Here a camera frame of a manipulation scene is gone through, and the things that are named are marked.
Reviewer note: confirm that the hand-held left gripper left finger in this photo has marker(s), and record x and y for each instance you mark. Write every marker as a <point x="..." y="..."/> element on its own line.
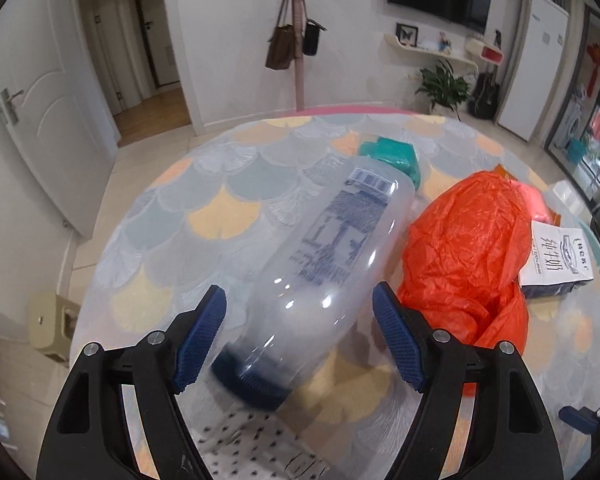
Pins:
<point x="200" y="332"/>

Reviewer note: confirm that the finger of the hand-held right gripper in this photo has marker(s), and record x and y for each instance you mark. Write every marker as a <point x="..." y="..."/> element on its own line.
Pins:
<point x="577" y="417"/>

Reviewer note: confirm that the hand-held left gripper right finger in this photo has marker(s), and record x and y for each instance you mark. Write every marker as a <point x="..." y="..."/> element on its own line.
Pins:
<point x="397" y="332"/>

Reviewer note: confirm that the clear plastic bottle blue cap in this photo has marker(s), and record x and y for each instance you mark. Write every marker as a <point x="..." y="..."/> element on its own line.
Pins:
<point x="325" y="265"/>

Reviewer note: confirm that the orange plastic bag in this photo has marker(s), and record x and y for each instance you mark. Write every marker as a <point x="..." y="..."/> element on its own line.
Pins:
<point x="467" y="255"/>

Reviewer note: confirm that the round table with patterned cloth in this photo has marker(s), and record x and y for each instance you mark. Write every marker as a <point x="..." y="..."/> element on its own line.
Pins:
<point x="190" y="220"/>

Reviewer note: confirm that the white dotted cloth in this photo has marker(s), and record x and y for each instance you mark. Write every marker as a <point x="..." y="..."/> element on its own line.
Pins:
<point x="260" y="450"/>

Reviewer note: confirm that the beige plastic stool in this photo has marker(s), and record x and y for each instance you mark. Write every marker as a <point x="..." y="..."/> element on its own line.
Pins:
<point x="50" y="325"/>

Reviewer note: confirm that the white and blue milk carton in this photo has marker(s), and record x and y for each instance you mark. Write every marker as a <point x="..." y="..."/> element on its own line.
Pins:
<point x="555" y="260"/>

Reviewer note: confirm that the potted green plant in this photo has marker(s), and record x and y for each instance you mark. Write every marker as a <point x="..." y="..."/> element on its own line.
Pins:
<point x="442" y="85"/>

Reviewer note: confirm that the black guitar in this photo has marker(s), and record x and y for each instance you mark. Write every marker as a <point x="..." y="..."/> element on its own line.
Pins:
<point x="485" y="95"/>

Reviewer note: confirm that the brown handbag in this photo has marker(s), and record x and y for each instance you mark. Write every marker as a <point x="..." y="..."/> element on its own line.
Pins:
<point x="280" y="47"/>

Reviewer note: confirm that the white refrigerator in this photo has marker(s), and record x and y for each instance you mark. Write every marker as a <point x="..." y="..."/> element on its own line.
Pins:
<point x="535" y="70"/>

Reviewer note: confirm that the framed butterfly picture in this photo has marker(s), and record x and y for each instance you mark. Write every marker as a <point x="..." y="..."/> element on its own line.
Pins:
<point x="406" y="34"/>

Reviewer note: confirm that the black pouch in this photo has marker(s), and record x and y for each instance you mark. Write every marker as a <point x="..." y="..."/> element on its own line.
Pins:
<point x="310" y="36"/>

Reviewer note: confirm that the pink coat stand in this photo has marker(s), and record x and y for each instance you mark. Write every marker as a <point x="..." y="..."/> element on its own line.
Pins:
<point x="298" y="35"/>

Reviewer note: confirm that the white curved wall shelf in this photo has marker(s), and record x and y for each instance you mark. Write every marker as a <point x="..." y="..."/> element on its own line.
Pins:
<point x="425" y="49"/>

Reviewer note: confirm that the red and white wall box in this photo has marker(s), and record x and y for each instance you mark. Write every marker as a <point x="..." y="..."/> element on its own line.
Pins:
<point x="486" y="51"/>

